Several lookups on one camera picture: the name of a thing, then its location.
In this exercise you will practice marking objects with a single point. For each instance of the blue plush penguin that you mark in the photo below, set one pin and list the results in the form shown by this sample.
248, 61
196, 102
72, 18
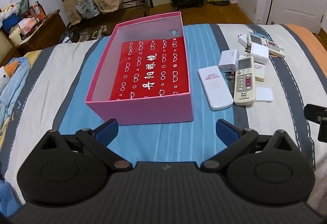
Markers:
15, 81

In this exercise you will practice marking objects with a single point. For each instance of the cream remote with pink panel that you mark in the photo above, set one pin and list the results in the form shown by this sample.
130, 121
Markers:
273, 47

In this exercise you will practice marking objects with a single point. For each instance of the pink cardboard box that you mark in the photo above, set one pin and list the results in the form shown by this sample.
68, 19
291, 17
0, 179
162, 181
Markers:
143, 111

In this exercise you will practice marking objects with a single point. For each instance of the black round stand base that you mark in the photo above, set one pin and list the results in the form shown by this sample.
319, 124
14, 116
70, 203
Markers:
219, 3

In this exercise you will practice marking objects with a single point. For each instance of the beige wooden headboard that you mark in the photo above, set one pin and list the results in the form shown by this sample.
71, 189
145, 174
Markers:
5, 47

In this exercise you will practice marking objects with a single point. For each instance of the white blue printed bag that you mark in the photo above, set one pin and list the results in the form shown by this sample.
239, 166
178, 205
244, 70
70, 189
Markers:
88, 8

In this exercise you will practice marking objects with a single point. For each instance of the wooden nightstand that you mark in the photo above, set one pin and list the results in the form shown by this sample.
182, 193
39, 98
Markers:
43, 35

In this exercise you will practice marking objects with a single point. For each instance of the plain brown paper bag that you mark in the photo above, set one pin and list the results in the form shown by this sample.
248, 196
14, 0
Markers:
71, 10

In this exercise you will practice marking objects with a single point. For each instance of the dark blue bag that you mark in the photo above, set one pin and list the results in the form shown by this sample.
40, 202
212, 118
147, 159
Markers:
10, 22

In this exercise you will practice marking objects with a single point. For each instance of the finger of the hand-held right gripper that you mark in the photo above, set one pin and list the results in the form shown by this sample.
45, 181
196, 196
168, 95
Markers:
315, 114

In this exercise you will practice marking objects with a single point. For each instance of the small white plug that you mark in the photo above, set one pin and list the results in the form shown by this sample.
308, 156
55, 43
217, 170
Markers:
242, 40

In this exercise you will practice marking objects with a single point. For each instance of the blue fleece cloth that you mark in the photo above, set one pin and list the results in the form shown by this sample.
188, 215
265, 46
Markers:
5, 196

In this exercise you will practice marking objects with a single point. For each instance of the red printed cloth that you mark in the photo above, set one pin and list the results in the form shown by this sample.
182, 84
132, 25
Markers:
153, 65

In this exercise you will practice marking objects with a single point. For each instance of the cream remote with purple buttons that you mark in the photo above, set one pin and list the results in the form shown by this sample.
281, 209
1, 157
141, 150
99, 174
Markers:
244, 86

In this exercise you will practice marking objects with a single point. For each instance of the white square charger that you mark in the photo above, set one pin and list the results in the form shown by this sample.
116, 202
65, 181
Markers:
259, 53

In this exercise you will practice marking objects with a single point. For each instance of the translucent slipper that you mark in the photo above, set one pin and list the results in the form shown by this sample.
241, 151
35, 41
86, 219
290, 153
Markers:
103, 29
97, 34

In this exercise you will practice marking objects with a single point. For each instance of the white charger adapter with label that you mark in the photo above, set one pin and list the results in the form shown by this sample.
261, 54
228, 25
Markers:
228, 60

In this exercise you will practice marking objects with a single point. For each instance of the cream box with pink print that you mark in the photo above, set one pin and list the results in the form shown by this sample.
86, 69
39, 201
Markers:
260, 73

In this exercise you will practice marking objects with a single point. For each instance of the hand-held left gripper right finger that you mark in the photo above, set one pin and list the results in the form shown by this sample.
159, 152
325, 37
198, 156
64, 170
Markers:
227, 133

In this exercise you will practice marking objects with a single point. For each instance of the white remote control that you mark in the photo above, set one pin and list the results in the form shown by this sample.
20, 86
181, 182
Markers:
214, 86

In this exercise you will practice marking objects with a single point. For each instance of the flat white square pad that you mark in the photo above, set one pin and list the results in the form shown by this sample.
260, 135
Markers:
264, 94

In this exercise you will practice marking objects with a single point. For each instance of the orange white tissue box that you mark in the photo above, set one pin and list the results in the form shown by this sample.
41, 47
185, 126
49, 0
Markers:
28, 25

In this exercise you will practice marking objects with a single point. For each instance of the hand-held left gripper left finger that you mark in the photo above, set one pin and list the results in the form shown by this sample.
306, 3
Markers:
107, 133

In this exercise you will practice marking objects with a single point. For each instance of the black bag with white label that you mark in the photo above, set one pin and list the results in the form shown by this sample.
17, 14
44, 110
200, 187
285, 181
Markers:
67, 36

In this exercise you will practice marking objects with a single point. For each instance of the white shoe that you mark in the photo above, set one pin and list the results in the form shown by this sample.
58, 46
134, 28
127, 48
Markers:
83, 36

